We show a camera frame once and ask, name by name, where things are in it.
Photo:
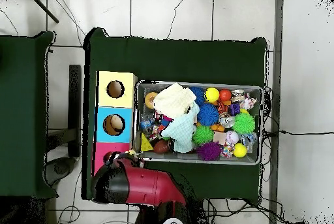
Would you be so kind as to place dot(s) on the yellow plush toy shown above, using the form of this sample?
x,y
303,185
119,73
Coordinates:
x,y
131,152

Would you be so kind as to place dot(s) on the mint green cloth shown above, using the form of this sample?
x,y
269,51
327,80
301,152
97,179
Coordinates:
x,y
181,130

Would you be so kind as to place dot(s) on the cream cloth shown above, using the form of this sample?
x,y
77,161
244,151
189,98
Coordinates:
x,y
174,100

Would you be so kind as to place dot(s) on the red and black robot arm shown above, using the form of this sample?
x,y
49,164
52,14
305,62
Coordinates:
x,y
151,184

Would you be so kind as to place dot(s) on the silver mesh bin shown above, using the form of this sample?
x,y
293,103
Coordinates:
x,y
182,157

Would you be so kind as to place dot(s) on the wooden box with three holes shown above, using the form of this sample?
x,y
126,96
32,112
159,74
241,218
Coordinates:
x,y
127,98

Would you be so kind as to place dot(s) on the yellow toy cheese wedge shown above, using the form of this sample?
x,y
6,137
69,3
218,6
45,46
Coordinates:
x,y
146,145

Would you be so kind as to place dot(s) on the toy burger bun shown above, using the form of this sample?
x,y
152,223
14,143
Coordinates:
x,y
149,100

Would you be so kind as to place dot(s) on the black upright panel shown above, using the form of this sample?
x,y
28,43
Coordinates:
x,y
75,119

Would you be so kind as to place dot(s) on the grey stand base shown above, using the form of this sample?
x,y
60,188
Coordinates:
x,y
60,169

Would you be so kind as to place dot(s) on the small green spiky ball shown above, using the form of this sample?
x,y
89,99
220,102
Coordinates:
x,y
203,134

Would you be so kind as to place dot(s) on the purple spiky ball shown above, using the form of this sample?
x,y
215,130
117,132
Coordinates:
x,y
208,151

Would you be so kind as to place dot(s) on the blue spiky ball with eyes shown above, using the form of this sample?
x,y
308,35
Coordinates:
x,y
208,114

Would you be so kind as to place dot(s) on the dark green table cloth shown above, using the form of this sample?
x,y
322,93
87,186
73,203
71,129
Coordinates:
x,y
26,143
169,59

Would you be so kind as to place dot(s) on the large yellow ball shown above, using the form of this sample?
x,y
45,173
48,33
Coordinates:
x,y
212,95

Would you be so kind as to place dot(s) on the large green spiky ball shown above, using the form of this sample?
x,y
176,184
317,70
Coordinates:
x,y
243,123

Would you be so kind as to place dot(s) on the black tripod leg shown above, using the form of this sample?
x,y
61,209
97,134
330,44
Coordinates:
x,y
43,7

